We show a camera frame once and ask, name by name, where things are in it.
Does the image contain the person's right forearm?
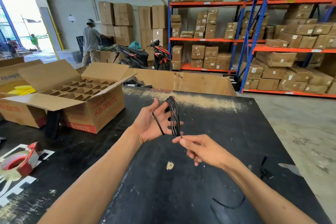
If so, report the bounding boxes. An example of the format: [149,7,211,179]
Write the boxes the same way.
[223,162,319,224]

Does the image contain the stack of large cardboard cartons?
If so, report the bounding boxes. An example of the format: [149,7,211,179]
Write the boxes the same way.
[98,1,169,60]

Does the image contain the long curved black strap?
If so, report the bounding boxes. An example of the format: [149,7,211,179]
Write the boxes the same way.
[211,195,246,210]

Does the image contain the white cut-out paper sheet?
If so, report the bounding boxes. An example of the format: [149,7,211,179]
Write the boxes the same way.
[0,143,55,207]

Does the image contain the yellow plastic pieces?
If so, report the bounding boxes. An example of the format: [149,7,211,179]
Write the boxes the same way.
[8,85,36,95]

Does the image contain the bundle of black straps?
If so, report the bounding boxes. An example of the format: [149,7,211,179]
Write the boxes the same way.
[152,96,184,139]

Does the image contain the black plastic crate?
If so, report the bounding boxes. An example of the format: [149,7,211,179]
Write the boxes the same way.
[76,36,115,49]

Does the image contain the blue metal gate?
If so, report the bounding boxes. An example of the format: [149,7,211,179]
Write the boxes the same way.
[0,0,20,54]

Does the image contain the person's left hand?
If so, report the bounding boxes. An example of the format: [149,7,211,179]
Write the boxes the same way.
[132,97,184,144]

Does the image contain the short black strap piece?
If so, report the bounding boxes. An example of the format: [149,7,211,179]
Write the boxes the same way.
[260,156,274,180]

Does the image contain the black parts pile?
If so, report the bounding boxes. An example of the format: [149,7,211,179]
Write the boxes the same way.
[123,76,153,89]

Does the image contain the person's right hand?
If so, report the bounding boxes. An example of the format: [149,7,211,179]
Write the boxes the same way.
[172,134,229,171]

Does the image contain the person's left forearm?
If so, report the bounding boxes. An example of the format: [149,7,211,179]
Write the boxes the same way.
[37,126,145,224]

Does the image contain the red tape dispenser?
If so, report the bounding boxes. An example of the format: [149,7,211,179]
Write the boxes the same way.
[0,142,41,181]

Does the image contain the small black floor crate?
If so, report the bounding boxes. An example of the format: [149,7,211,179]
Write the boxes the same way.
[223,74,241,92]

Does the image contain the black and red motorcycle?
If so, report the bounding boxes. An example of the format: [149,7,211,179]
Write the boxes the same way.
[114,39,173,72]

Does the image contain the blue and orange shelving rack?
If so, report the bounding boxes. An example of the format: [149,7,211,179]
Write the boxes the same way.
[239,0,336,99]
[167,0,267,74]

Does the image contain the large low cardboard box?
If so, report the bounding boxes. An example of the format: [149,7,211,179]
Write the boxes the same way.
[123,68,237,97]

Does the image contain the open cardboard box with dividers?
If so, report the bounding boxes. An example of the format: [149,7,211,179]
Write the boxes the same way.
[0,59,137,134]

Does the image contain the white plastic bin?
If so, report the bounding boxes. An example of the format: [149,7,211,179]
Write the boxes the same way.
[56,49,82,64]

